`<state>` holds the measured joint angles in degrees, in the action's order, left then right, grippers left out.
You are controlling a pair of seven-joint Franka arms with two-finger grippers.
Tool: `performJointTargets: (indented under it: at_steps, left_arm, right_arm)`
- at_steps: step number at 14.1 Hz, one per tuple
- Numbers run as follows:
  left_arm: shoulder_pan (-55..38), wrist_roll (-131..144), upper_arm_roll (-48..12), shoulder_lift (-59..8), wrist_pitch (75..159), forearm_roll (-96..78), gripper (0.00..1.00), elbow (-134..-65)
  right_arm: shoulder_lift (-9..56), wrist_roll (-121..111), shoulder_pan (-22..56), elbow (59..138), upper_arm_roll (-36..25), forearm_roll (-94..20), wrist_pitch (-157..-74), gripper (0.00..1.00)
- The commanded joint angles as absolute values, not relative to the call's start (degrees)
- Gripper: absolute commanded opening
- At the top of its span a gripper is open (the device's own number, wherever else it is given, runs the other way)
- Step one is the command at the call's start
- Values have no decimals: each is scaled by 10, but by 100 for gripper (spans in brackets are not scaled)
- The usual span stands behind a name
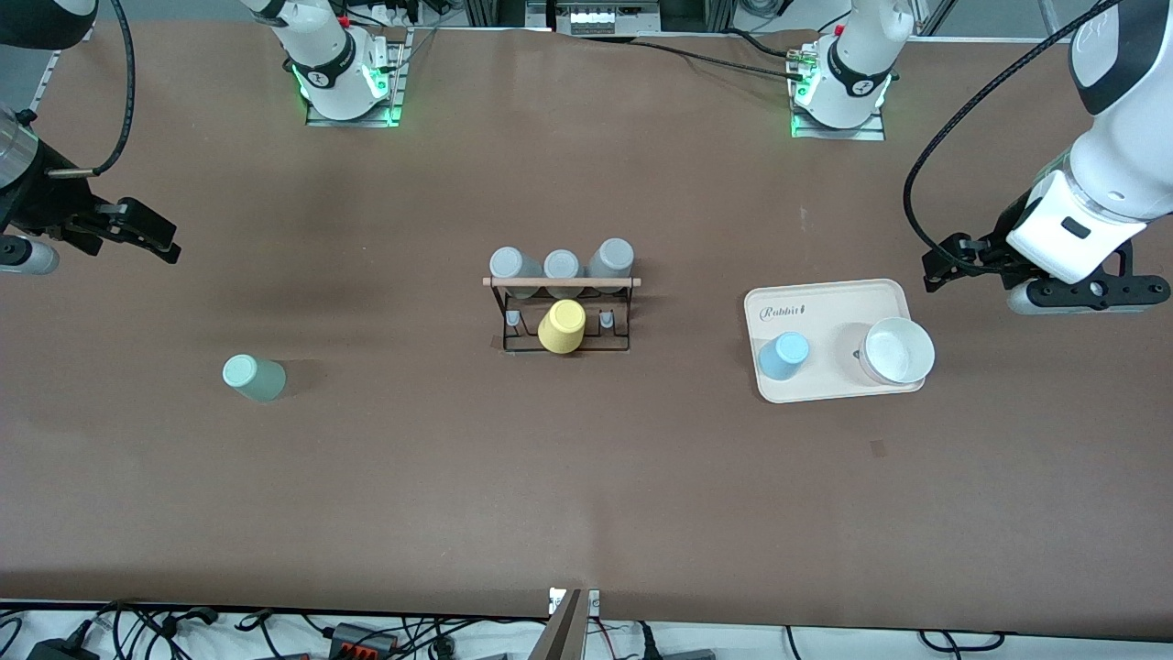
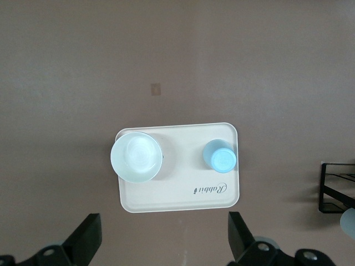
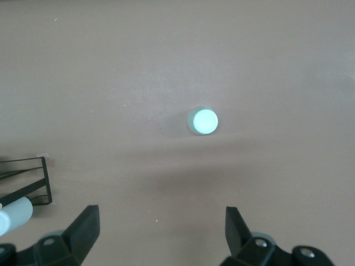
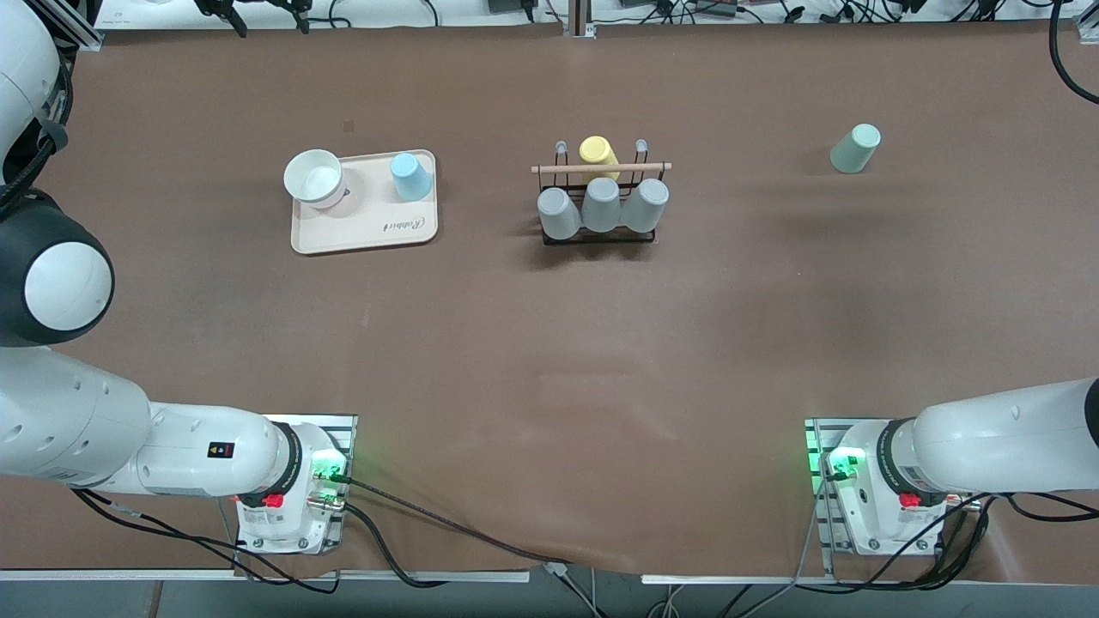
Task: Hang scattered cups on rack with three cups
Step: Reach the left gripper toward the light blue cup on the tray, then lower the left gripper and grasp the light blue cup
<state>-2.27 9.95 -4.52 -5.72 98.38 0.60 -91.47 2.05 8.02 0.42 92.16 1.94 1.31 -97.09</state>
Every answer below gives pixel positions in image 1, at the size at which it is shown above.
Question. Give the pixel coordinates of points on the mint green cup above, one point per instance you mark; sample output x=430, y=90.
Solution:
x=255, y=378

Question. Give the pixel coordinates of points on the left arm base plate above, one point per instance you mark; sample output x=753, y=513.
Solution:
x=875, y=133

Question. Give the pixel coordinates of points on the beige plastic tray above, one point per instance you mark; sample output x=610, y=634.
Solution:
x=825, y=312

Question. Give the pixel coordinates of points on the black power adapter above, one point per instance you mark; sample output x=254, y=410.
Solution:
x=60, y=651

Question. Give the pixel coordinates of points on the light blue cup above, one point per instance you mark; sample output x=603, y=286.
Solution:
x=784, y=356

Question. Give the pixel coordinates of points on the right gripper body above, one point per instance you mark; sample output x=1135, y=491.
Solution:
x=38, y=203

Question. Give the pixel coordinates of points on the aluminium table rail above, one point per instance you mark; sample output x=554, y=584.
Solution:
x=46, y=82

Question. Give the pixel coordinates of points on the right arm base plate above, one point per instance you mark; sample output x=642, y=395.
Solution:
x=396, y=82

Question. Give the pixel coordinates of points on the brown table mat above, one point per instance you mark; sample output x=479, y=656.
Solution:
x=586, y=504

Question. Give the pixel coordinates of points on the white bowl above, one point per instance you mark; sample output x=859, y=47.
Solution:
x=898, y=350

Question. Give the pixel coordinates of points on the yellow cup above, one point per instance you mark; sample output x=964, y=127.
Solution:
x=561, y=328

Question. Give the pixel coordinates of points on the grey cup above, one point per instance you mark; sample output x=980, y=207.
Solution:
x=612, y=258
x=509, y=264
x=561, y=264

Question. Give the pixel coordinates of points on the black orange power strip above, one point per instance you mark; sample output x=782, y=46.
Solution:
x=362, y=642

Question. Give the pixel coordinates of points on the white connector block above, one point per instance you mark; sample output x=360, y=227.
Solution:
x=605, y=18

